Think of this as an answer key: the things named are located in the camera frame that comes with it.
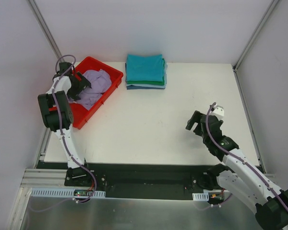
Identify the dark blue folded t shirt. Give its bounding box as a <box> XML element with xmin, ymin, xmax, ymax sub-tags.
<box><xmin>126</xmin><ymin>85</ymin><xmax>165</xmax><ymax>90</ymax></box>

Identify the right aluminium frame post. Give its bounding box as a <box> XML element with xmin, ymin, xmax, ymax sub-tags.
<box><xmin>232</xmin><ymin>0</ymin><xmax>281</xmax><ymax>72</ymax></box>

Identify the left white cable duct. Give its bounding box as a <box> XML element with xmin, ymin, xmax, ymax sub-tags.
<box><xmin>31</xmin><ymin>188</ymin><xmax>106</xmax><ymax>199</ymax></box>

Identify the light blue folded t shirt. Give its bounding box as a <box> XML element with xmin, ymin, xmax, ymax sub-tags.
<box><xmin>125</xmin><ymin>62</ymin><xmax>168</xmax><ymax>88</ymax></box>

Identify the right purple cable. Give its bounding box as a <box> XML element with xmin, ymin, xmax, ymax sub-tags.
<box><xmin>194</xmin><ymin>102</ymin><xmax>288</xmax><ymax>225</ymax></box>

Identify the white cable duct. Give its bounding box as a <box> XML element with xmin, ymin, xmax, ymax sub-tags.
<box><xmin>192</xmin><ymin>192</ymin><xmax>209</xmax><ymax>202</ymax></box>
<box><xmin>31</xmin><ymin>188</ymin><xmax>106</xmax><ymax>199</ymax></box>

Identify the aluminium frame post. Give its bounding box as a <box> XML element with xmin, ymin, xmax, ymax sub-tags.
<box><xmin>26</xmin><ymin>0</ymin><xmax>62</xmax><ymax>58</ymax></box>
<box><xmin>232</xmin><ymin>0</ymin><xmax>281</xmax><ymax>72</ymax></box>

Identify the teal folded t shirt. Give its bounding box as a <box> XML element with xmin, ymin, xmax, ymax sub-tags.
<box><xmin>126</xmin><ymin>54</ymin><xmax>164</xmax><ymax>81</ymax></box>

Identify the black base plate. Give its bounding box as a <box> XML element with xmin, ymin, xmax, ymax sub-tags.
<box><xmin>36</xmin><ymin>161</ymin><xmax>266</xmax><ymax>199</ymax></box>

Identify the red plastic bin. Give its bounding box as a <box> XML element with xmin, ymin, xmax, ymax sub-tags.
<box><xmin>53</xmin><ymin>55</ymin><xmax>123</xmax><ymax>129</ymax></box>

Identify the right white cable duct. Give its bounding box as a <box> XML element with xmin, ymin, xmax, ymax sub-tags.
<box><xmin>192</xmin><ymin>192</ymin><xmax>209</xmax><ymax>202</ymax></box>

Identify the green folded t shirt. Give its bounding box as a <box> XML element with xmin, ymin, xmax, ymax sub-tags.
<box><xmin>127</xmin><ymin>59</ymin><xmax>165</xmax><ymax>85</ymax></box>

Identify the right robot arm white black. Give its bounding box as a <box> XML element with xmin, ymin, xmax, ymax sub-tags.
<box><xmin>186</xmin><ymin>107</ymin><xmax>288</xmax><ymax>230</ymax></box>

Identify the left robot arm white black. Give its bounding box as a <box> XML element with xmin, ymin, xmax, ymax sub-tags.
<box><xmin>37</xmin><ymin>61</ymin><xmax>96</xmax><ymax>189</ymax></box>

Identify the left aluminium frame post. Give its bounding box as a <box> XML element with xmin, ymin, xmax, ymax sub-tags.
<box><xmin>26</xmin><ymin>0</ymin><xmax>62</xmax><ymax>58</ymax></box>

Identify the purple t shirt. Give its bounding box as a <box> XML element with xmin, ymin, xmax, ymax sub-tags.
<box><xmin>76</xmin><ymin>69</ymin><xmax>112</xmax><ymax>110</ymax></box>

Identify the aluminium front rail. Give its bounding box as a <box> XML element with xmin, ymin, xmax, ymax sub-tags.
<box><xmin>20</xmin><ymin>168</ymin><xmax>70</xmax><ymax>188</ymax></box>

